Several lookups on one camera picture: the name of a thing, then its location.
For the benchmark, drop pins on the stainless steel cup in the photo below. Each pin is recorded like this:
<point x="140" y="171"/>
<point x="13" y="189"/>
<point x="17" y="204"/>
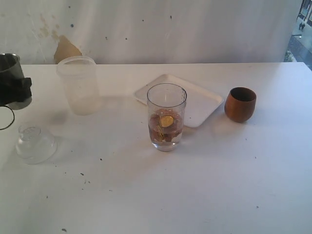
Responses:
<point x="10" y="68"/>

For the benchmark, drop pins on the clear dome lid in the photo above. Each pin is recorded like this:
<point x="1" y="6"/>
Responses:
<point x="35" y="143"/>

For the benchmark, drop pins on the gold coin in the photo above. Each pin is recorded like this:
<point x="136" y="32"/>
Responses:
<point x="166" y="121"/>

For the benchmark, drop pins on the translucent plastic container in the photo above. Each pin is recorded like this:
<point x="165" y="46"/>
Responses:
<point x="79" y="79"/>

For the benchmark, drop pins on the clear drinking glass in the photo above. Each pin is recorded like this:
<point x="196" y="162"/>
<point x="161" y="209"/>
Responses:
<point x="166" y="96"/>

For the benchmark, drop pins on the copper coins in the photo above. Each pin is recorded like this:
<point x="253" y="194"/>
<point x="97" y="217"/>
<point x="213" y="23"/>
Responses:
<point x="169" y="134"/>

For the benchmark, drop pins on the brown wooden cup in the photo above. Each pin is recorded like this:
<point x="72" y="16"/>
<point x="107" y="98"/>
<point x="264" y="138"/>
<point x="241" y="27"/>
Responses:
<point x="240" y="104"/>

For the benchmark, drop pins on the white rectangular tray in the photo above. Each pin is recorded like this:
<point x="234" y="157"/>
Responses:
<point x="201" y="103"/>

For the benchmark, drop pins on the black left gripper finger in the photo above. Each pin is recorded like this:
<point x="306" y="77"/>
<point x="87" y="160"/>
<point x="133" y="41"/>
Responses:
<point x="14" y="90"/>

